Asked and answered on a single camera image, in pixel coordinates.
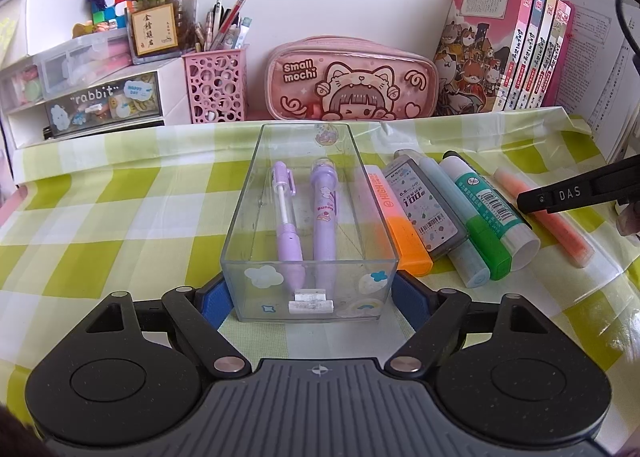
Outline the orange highlighter marker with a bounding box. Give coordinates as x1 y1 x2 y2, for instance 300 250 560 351
364 164 433 277

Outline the light blue highlighter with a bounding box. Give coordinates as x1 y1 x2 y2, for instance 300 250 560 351
394 149 490 288

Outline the grey lead refill case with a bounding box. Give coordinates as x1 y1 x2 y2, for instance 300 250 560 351
383 154 468 260

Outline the coral pink highlighter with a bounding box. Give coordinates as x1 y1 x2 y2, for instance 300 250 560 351
494 168 594 267

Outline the green cap marker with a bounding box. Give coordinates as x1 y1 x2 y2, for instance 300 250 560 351
440 151 512 281

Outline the purple mechanical pencil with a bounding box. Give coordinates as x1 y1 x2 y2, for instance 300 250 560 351
271 161 306 293

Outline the white teal glue stick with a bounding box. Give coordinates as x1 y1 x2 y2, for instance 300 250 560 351
439 152 540 271

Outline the clear acrylic organizer box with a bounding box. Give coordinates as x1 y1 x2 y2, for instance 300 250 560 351
221 123 398 323

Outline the purple cartoon pen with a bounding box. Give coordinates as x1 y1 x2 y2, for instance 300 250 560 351
310 158 337 298

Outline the gloved hand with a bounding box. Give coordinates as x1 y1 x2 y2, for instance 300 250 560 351
615 202 640 236

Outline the white printed paper stack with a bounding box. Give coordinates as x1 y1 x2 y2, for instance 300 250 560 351
555 0 639 162

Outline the pink spine book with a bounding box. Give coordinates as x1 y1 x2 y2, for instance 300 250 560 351
528 0 572 108

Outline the cream spine book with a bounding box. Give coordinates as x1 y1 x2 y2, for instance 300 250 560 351
518 0 556 109

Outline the pink cartoon book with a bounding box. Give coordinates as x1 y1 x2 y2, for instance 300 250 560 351
434 0 534 116

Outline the blue spine book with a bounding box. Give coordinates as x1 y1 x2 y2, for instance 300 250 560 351
506 0 546 110

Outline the white drawer organizer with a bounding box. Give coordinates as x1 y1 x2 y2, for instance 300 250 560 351
0 29 194 150

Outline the pink perforated pen holder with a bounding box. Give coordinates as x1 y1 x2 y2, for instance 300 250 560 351
182 48 248 124

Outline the pink cartoon pencil case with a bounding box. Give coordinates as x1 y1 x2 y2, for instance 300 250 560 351
265 36 438 121

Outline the clear storage box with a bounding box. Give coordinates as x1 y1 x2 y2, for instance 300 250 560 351
34 29 131 98

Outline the framed calligraphy plaque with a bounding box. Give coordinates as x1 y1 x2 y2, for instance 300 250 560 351
130 3 179 56

